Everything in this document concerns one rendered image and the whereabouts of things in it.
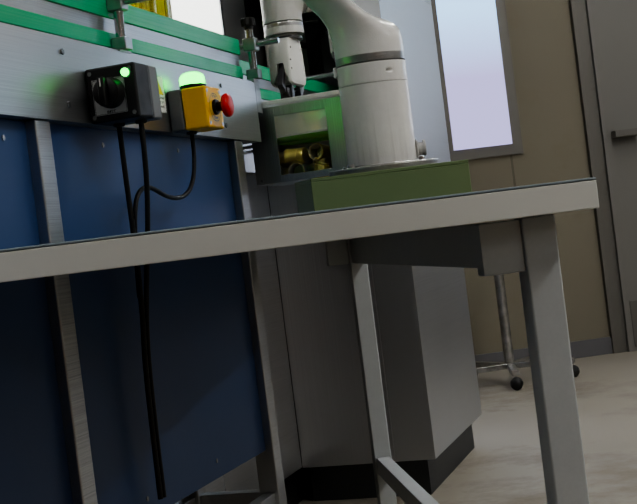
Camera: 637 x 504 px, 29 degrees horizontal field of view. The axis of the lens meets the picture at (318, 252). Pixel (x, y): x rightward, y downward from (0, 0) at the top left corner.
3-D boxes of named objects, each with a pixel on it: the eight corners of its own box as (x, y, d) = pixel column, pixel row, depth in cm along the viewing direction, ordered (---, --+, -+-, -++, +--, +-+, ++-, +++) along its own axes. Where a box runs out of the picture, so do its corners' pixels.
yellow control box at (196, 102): (188, 137, 216) (182, 94, 216) (228, 130, 214) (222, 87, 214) (171, 135, 209) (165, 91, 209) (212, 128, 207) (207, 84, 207)
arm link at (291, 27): (272, 30, 271) (274, 44, 271) (257, 25, 263) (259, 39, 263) (308, 23, 268) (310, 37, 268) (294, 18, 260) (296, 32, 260)
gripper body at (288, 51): (276, 40, 271) (282, 91, 271) (259, 34, 262) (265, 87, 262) (308, 34, 269) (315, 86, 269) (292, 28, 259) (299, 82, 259)
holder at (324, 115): (260, 189, 276) (251, 119, 276) (380, 172, 267) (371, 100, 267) (232, 189, 259) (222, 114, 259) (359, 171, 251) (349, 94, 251)
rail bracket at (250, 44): (208, 88, 258) (201, 27, 258) (285, 75, 253) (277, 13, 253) (203, 86, 256) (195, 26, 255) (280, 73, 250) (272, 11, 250)
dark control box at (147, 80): (115, 129, 190) (108, 74, 190) (163, 122, 187) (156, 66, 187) (90, 127, 182) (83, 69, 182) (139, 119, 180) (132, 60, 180)
